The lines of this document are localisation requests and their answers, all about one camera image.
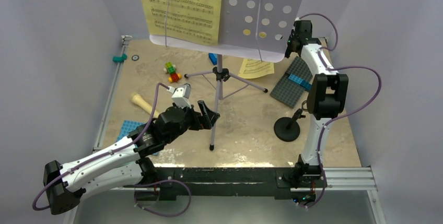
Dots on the dark grey studded baseplate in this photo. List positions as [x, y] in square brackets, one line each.
[288, 92]

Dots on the black desktop microphone stand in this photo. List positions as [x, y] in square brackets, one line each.
[286, 128]

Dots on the teal plastic clip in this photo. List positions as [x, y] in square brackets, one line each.
[120, 59]

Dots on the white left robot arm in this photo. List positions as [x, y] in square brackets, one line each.
[124, 163]

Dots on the black front mounting rail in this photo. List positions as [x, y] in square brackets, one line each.
[276, 182]

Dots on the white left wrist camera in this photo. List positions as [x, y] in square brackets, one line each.
[180, 96]

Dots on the yellow sheet music page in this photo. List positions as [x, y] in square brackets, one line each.
[252, 69]
[195, 21]

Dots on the blue brick under stand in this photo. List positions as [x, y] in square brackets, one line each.
[213, 58]

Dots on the light blue studded baseplate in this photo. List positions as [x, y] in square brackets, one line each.
[127, 127]

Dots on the cream yellow microphone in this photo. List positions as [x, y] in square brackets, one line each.
[138, 100]

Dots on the aluminium left frame rail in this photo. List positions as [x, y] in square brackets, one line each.
[69, 216]

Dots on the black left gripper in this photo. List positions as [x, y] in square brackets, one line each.
[208, 119]

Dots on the colourful toy brick car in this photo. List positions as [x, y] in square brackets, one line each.
[171, 70]

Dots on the lilac tripod music stand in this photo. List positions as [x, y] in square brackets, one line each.
[251, 29]

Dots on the blue brick on baseplate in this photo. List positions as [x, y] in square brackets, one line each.
[301, 82]

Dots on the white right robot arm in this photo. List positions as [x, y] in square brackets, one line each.
[325, 101]

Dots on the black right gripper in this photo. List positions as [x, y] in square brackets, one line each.
[287, 54]

